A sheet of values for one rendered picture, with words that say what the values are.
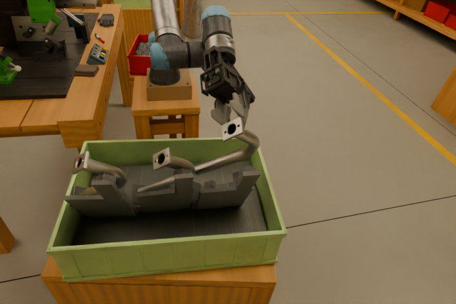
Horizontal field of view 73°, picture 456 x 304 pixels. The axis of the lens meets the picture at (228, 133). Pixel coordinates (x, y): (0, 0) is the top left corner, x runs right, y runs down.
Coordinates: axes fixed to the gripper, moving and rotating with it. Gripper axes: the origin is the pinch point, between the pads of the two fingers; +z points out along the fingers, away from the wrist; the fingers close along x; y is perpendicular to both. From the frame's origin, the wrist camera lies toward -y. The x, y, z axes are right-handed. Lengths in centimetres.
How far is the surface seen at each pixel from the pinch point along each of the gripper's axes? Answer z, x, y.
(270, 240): 22.4, -10.7, -25.9
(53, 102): -49, -91, 3
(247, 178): 8.6, -4.9, -9.4
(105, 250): 20.4, -40.0, 6.6
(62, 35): -114, -119, -7
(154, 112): -44, -63, -30
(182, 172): 6.0, -15.8, 2.1
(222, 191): 8.7, -15.5, -12.9
